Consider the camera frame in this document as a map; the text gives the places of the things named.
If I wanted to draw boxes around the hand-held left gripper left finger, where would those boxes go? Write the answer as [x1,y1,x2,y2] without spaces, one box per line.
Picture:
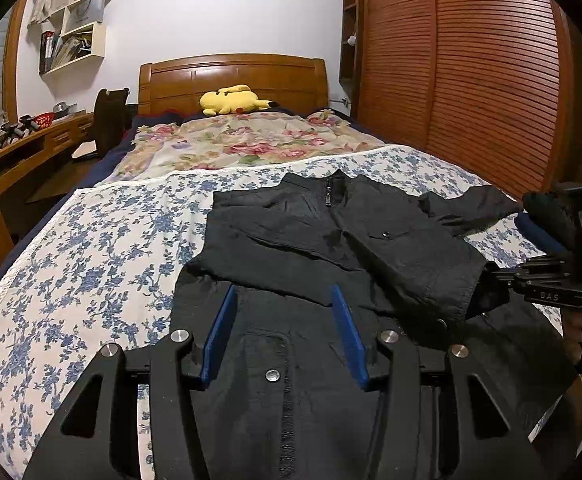
[22,285,237,480]

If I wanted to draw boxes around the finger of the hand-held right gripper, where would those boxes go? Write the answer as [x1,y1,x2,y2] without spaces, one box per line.
[516,190,573,257]
[481,258,539,293]

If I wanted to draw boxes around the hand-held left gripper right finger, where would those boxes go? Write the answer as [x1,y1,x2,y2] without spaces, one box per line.
[331,285,553,480]

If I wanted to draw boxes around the black jacket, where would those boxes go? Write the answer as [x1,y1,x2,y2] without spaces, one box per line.
[171,170,579,480]

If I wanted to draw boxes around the blue floral bedspread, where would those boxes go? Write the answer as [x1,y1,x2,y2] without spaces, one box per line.
[0,142,567,480]

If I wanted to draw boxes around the wooden louvred wardrobe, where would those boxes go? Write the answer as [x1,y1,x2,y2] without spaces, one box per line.
[356,0,582,202]

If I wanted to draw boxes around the pink floral quilt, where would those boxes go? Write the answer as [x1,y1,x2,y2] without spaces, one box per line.
[106,107,388,184]

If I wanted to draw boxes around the yellow plush toy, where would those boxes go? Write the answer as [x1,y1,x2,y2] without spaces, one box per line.
[200,84,275,117]

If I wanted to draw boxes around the dark chair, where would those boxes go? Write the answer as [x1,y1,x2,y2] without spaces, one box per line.
[72,87,140,164]

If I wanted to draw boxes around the wooden open shelf unit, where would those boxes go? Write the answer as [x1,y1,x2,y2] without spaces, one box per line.
[338,0,363,107]

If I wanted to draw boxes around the wooden desk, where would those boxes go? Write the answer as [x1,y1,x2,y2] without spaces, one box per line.
[0,110,98,306]

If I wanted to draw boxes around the wooden headboard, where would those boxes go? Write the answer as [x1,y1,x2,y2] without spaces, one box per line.
[138,54,331,117]

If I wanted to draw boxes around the black gadget on desk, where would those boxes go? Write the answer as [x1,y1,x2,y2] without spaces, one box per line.
[0,115,38,142]

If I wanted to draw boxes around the white wall shelf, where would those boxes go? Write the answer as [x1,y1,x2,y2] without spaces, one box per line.
[38,0,114,76]

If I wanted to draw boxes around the books on wall shelf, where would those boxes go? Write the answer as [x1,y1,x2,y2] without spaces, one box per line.
[40,30,94,74]

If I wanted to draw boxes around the wooden window frame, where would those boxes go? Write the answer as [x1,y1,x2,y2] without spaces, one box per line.
[1,0,32,122]

